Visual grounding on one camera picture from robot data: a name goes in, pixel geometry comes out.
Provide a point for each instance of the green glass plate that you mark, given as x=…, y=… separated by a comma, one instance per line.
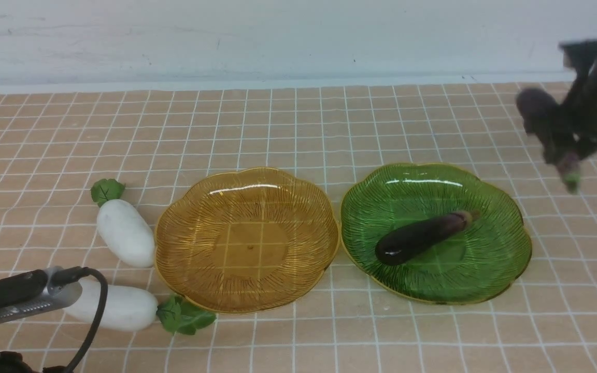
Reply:
x=473, y=266

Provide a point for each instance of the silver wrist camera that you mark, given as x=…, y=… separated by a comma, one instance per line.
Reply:
x=56, y=296

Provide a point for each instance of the checkered orange tablecloth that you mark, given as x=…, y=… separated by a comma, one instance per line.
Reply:
x=53, y=147

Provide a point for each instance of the amber glass plate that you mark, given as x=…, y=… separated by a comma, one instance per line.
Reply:
x=246, y=241

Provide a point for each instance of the white radish with leaves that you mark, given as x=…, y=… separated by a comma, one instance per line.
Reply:
x=124, y=231
x=130, y=309

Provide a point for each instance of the dark purple eggplant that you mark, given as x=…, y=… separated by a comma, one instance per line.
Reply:
x=408, y=242
x=541, y=115

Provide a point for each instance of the dark purple eggplant on plate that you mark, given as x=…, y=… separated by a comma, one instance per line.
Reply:
x=408, y=242

